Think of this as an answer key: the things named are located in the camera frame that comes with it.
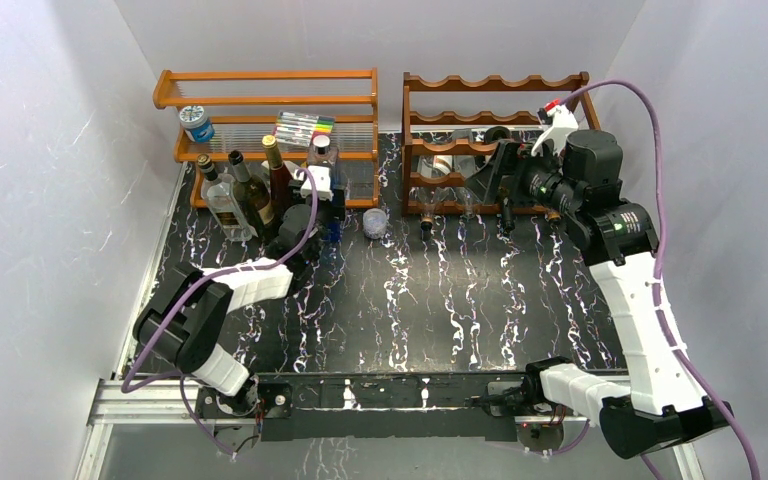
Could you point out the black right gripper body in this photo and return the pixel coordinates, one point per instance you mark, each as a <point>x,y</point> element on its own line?
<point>539,182</point>

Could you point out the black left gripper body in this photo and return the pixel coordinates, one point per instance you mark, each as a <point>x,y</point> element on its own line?
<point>329,211</point>

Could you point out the clear bottle neck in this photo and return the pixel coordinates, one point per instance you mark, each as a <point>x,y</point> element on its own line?
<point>466,166</point>

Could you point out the dark wine bottle black neck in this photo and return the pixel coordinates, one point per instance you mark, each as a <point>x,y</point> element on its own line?
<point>507,224</point>

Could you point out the dark red bottle gold cap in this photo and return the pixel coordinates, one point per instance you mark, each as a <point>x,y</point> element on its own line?
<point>280,177</point>

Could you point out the blue carton bottle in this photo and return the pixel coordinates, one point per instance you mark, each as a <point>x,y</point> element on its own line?
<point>322,153</point>

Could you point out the green wine bottle white neck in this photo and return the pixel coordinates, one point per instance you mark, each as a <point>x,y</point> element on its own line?
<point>253,198</point>

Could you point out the clear square liquor bottle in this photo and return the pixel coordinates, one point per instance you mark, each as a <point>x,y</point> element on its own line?
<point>217,192</point>

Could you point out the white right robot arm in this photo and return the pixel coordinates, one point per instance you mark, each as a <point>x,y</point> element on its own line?
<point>662,405</point>

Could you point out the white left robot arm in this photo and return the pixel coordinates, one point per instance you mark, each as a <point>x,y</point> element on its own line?
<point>182,322</point>

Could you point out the clear bottle right copper cap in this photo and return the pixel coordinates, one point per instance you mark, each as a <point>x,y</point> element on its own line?
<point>553,216</point>

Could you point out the clear bottle copper cap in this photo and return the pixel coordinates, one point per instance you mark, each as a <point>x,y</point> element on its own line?
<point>553,216</point>
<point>432,167</point>

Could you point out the clear jar of paper clips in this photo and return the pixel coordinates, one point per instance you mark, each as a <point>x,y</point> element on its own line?
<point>375,223</point>

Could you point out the pack of coloured markers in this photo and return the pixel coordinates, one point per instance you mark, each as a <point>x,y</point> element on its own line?
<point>299,129</point>

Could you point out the orange wooden shelf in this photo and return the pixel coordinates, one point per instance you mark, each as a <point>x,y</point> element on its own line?
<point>244,106</point>

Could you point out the blue lidded round jar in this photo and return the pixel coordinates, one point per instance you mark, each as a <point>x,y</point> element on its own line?
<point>196,123</point>

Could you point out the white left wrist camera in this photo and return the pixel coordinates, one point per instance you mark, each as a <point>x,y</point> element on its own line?
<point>315,180</point>

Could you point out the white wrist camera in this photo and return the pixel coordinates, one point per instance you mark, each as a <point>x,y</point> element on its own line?
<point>315,180</point>
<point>558,122</point>

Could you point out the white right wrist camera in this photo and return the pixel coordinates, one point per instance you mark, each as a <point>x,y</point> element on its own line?
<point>558,122</point>

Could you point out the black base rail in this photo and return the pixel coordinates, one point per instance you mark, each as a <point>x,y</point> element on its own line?
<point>410,405</point>

